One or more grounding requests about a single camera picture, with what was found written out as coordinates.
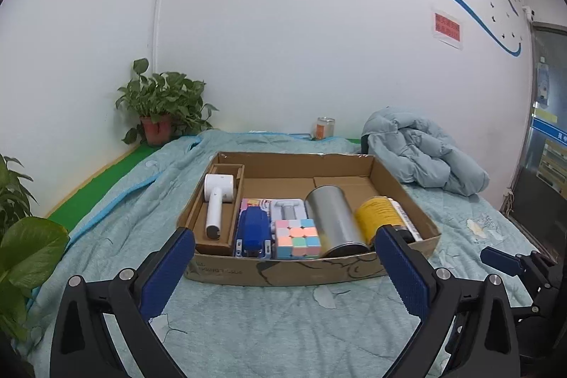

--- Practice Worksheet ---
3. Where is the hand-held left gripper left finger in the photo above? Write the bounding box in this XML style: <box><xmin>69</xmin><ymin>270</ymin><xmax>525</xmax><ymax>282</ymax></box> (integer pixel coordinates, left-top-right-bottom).
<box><xmin>50</xmin><ymin>226</ymin><xmax>196</xmax><ymax>378</ymax></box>

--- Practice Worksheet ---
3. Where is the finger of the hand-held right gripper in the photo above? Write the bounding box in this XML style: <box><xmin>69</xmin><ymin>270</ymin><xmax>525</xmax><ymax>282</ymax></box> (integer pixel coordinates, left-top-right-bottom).
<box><xmin>481</xmin><ymin>246</ymin><xmax>548</xmax><ymax>279</ymax></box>

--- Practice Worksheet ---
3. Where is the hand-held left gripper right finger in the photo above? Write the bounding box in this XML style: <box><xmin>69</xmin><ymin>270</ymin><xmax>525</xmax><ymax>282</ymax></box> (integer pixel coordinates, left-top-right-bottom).
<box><xmin>376</xmin><ymin>225</ymin><xmax>521</xmax><ymax>378</ymax></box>

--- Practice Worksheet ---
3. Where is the white black-capped tube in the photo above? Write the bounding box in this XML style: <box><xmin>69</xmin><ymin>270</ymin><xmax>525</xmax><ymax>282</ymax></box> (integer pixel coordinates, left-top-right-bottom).
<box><xmin>387</xmin><ymin>197</ymin><xmax>421</xmax><ymax>243</ymax></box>

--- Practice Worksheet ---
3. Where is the yellow cylindrical can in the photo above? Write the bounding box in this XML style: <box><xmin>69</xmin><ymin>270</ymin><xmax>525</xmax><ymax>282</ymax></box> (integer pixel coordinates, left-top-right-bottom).
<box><xmin>355</xmin><ymin>196</ymin><xmax>406</xmax><ymax>246</ymax></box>

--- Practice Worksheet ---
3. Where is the white handheld fan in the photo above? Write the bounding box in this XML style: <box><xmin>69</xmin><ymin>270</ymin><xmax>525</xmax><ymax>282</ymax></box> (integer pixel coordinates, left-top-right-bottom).
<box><xmin>204</xmin><ymin>173</ymin><xmax>240</xmax><ymax>241</ymax></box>

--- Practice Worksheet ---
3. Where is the grey cylindrical can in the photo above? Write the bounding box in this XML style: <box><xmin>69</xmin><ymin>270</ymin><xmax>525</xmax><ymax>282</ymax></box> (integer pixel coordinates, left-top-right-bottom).
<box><xmin>305</xmin><ymin>184</ymin><xmax>370</xmax><ymax>258</ymax></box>

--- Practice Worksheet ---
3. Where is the blue stapler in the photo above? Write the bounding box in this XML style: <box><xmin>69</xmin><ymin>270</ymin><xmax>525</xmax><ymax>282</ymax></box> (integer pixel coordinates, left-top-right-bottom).
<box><xmin>233</xmin><ymin>207</ymin><xmax>273</xmax><ymax>260</ymax></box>

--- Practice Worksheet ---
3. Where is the brown cardboard box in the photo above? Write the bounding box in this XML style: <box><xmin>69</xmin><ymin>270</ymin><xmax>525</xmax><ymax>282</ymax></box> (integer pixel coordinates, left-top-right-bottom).
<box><xmin>176</xmin><ymin>151</ymin><xmax>442</xmax><ymax>287</ymax></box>

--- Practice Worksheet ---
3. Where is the colourful board game box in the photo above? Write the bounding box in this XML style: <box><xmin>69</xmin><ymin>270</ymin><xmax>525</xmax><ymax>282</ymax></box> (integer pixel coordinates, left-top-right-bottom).
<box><xmin>238</xmin><ymin>196</ymin><xmax>311</xmax><ymax>260</ymax></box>

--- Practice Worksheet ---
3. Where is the pastel puzzle cube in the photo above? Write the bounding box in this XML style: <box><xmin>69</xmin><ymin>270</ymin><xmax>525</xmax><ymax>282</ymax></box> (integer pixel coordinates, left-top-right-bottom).
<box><xmin>271</xmin><ymin>219</ymin><xmax>322</xmax><ymax>260</ymax></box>

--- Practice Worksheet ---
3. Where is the white folding phone stand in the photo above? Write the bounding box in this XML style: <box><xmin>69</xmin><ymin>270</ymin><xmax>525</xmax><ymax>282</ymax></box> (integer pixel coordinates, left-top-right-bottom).
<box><xmin>269</xmin><ymin>198</ymin><xmax>308</xmax><ymax>228</ymax></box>

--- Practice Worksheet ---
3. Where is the light blue quilted blanket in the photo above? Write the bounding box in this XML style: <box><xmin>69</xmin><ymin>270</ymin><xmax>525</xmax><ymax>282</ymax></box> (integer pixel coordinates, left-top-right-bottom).
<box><xmin>18</xmin><ymin>129</ymin><xmax>545</xmax><ymax>378</ymax></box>

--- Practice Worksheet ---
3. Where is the light blue padded jacket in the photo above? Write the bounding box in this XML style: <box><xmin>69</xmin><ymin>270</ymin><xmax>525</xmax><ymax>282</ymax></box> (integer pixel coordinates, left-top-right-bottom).
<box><xmin>361</xmin><ymin>107</ymin><xmax>492</xmax><ymax>196</ymax></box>

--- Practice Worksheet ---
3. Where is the glass door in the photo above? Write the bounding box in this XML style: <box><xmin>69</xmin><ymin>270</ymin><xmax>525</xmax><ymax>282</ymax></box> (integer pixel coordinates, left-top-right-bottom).
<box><xmin>498</xmin><ymin>21</ymin><xmax>567</xmax><ymax>268</ymax></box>

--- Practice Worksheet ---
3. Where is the large-leaf green plant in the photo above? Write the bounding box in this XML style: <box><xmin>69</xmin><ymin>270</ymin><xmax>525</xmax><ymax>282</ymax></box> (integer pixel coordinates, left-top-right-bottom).
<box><xmin>0</xmin><ymin>154</ymin><xmax>72</xmax><ymax>343</ymax></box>

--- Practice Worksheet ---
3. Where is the orange label jar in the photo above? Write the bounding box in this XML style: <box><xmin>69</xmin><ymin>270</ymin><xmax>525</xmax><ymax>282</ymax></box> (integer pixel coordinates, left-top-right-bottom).
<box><xmin>316</xmin><ymin>117</ymin><xmax>336</xmax><ymax>140</ymax></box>

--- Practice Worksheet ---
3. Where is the potted green plant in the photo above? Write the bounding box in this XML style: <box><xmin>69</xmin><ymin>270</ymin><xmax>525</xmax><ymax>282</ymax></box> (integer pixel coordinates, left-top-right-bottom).
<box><xmin>115</xmin><ymin>58</ymin><xmax>219</xmax><ymax>146</ymax></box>

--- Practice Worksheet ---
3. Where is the red wall notice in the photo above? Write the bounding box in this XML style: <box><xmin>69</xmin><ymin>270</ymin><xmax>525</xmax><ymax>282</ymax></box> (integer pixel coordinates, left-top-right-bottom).
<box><xmin>432</xmin><ymin>8</ymin><xmax>464</xmax><ymax>50</ymax></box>

